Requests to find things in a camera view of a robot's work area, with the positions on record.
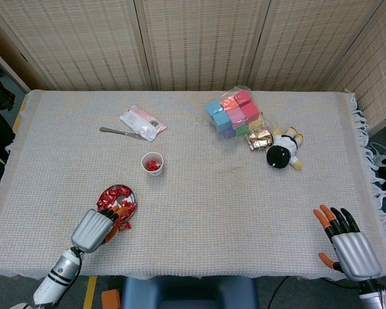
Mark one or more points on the beige waffle tablecloth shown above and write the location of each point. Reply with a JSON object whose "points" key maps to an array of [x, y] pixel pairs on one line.
{"points": [[212, 209]]}

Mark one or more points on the white paper cup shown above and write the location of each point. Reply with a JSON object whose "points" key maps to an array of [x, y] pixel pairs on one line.
{"points": [[157, 173]]}

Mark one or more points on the white pink tissue packet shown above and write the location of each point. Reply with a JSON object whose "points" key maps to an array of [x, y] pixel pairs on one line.
{"points": [[140, 124]]}

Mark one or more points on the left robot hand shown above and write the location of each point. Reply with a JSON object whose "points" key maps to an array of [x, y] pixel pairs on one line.
{"points": [[91, 230]]}

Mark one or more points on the yellow foam block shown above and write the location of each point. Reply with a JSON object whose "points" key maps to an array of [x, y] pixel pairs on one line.
{"points": [[257, 122]]}

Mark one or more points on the red foam block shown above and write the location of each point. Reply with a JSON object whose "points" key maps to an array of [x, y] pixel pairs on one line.
{"points": [[243, 96], [251, 111]]}

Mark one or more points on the clear plastic bag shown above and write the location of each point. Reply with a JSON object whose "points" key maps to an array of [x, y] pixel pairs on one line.
{"points": [[208, 119]]}

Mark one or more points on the black headed plush doll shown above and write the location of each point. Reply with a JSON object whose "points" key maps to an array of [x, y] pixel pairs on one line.
{"points": [[278, 156]]}

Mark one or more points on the light blue foam block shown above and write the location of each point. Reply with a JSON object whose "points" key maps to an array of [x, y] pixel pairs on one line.
{"points": [[214, 107], [222, 120]]}

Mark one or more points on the woven folding screen panel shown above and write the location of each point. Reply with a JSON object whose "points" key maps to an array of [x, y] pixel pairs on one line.
{"points": [[3, 54], [308, 42], [83, 42], [373, 71], [202, 42]]}

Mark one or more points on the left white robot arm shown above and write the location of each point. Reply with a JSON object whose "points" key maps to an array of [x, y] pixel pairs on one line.
{"points": [[66, 265]]}

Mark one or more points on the blue chair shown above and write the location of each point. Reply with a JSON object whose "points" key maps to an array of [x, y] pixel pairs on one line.
{"points": [[189, 293]]}

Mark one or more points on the round metal plate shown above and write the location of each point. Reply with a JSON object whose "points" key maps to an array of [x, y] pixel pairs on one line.
{"points": [[133, 197]]}

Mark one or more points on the orange foam block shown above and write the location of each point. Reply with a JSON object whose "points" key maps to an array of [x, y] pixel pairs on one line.
{"points": [[229, 103]]}

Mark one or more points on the purple foam block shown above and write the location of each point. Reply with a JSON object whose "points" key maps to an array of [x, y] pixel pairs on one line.
{"points": [[227, 133]]}

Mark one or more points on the orange box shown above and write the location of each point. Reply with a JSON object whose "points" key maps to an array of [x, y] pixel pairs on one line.
{"points": [[111, 299]]}

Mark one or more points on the pink foam block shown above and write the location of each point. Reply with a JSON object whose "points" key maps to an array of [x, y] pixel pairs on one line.
{"points": [[237, 116]]}

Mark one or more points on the gold foil packet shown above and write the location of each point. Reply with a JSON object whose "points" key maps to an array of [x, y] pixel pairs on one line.
{"points": [[260, 140]]}

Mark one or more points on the green foam block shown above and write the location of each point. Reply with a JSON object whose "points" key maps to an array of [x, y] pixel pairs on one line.
{"points": [[242, 130]]}

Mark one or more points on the metal butter knife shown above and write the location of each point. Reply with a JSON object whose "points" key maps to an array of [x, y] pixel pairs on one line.
{"points": [[115, 131]]}

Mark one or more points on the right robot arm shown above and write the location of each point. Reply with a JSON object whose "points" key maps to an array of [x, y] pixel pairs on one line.
{"points": [[371, 299]]}

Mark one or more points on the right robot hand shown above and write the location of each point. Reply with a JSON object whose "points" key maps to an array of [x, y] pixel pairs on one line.
{"points": [[357, 256]]}

